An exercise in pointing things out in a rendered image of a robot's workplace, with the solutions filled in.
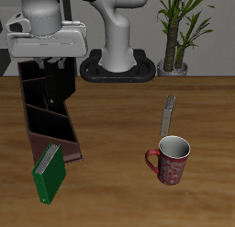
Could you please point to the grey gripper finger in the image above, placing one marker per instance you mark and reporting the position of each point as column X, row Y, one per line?
column 61, row 63
column 41, row 62

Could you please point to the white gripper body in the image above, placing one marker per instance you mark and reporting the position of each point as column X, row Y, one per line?
column 46, row 45

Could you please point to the black book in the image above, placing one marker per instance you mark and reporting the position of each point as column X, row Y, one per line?
column 59, row 82

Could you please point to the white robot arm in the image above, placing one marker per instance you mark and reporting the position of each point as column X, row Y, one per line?
column 117, row 37

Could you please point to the dark brown desk caddy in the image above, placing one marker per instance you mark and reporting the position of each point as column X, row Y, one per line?
column 46, row 120

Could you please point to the green book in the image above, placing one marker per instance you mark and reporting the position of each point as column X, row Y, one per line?
column 49, row 174

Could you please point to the red mug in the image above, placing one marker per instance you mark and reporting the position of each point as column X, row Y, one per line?
column 170, row 160

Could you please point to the pot plant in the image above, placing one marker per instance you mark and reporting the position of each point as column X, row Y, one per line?
column 180, row 34

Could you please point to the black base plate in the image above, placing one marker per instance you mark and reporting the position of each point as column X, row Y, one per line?
column 117, row 73

